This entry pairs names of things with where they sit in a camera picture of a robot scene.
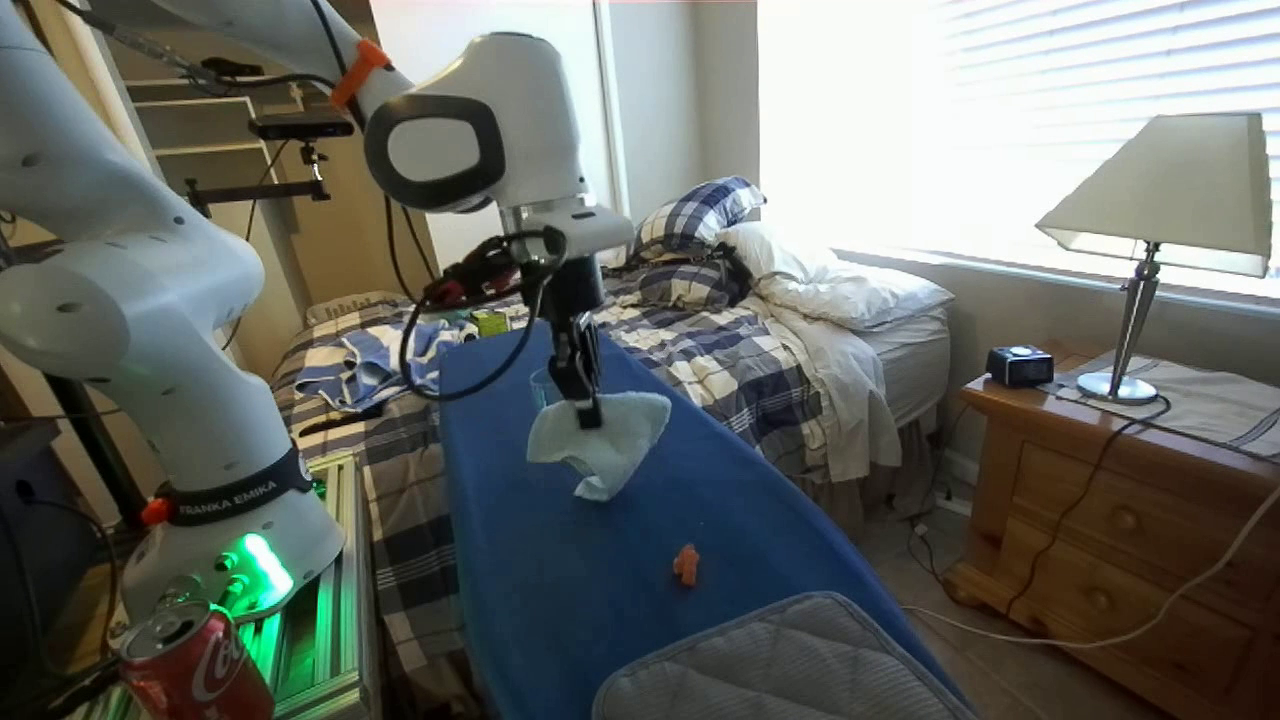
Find grey quilted iron pad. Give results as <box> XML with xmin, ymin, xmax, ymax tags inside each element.
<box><xmin>589</xmin><ymin>589</ymin><xmax>971</xmax><ymax>720</ymax></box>

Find light cloth on nightstand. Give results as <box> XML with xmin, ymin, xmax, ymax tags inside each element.
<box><xmin>1053</xmin><ymin>353</ymin><xmax>1280</xmax><ymax>463</ymax></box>

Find bed with plaid blanket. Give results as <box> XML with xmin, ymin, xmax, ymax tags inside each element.
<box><xmin>270</xmin><ymin>253</ymin><xmax>957</xmax><ymax>714</ymax></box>

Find small light blue towel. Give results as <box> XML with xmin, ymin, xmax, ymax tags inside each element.
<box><xmin>520</xmin><ymin>386</ymin><xmax>677</xmax><ymax>509</ymax></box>

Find table lamp white shade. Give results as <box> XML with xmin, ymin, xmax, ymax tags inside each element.
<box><xmin>1037</xmin><ymin>108</ymin><xmax>1277</xmax><ymax>408</ymax></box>

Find white window blinds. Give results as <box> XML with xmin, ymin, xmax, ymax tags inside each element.
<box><xmin>757</xmin><ymin>0</ymin><xmax>1280</xmax><ymax>288</ymax></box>

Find white closet shelf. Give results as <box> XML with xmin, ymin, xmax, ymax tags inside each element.
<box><xmin>124</xmin><ymin>74</ymin><xmax>355</xmax><ymax>164</ymax></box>

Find blue plaid pillow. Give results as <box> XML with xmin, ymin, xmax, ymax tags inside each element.
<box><xmin>619</xmin><ymin>173</ymin><xmax>768</xmax><ymax>272</ymax></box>

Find blue white crumpled cloth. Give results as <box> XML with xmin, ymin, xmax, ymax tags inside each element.
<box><xmin>291</xmin><ymin>317</ymin><xmax>463</xmax><ymax>418</ymax></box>

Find small orange object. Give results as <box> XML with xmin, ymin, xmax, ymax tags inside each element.
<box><xmin>668</xmin><ymin>539</ymin><xmax>703</xmax><ymax>591</ymax></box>

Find white power cord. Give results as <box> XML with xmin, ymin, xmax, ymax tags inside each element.
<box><xmin>914</xmin><ymin>486</ymin><xmax>1280</xmax><ymax>655</ymax></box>

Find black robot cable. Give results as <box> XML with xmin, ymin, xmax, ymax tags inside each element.
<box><xmin>395</xmin><ymin>227</ymin><xmax>552</xmax><ymax>408</ymax></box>

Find red cola can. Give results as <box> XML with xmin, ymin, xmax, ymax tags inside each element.
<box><xmin>116</xmin><ymin>607</ymin><xmax>277</xmax><ymax>720</ymax></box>

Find small black alarm clock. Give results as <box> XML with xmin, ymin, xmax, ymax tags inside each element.
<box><xmin>984</xmin><ymin>345</ymin><xmax>1055</xmax><ymax>391</ymax></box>

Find small green toy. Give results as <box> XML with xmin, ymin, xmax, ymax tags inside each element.
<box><xmin>444</xmin><ymin>302</ymin><xmax>512</xmax><ymax>341</ymax></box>

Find black lamp cord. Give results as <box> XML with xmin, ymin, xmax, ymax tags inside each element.
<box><xmin>1005</xmin><ymin>397</ymin><xmax>1175</xmax><ymax>623</ymax></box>

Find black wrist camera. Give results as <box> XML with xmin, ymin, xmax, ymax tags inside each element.
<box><xmin>429</xmin><ymin>235</ymin><xmax>541</xmax><ymax>311</ymax></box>

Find blue covered ironing board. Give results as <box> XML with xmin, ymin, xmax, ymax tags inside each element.
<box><xmin>437</xmin><ymin>317</ymin><xmax>978</xmax><ymax>720</ymax></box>

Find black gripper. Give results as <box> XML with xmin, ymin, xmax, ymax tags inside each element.
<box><xmin>534</xmin><ymin>253</ymin><xmax>608</xmax><ymax>431</ymax></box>

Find wooden nightstand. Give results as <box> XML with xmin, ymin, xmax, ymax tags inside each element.
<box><xmin>949</xmin><ymin>353</ymin><xmax>1280</xmax><ymax>720</ymax></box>

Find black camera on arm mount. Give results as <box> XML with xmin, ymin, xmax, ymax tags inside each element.
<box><xmin>175</xmin><ymin>115</ymin><xmax>358</xmax><ymax>219</ymax></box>

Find white pillow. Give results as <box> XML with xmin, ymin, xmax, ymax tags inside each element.
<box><xmin>721</xmin><ymin>219</ymin><xmax>957</xmax><ymax>337</ymax></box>

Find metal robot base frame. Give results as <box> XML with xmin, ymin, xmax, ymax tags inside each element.
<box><xmin>77</xmin><ymin>454</ymin><xmax>383</xmax><ymax>720</ymax></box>

